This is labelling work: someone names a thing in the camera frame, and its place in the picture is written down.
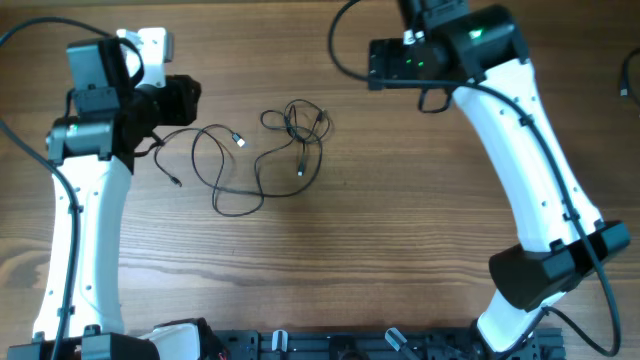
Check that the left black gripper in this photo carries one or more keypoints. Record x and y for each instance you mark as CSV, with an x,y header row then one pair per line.
x,y
185,101

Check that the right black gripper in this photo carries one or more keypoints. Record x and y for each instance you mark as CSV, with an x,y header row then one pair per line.
x,y
382,64

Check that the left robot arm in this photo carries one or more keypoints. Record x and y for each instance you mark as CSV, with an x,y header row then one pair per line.
x,y
121,94

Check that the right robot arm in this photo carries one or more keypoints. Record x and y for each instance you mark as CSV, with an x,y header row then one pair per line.
x,y
481,61

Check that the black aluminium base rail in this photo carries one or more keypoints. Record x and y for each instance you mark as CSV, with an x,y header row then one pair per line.
x,y
432,344

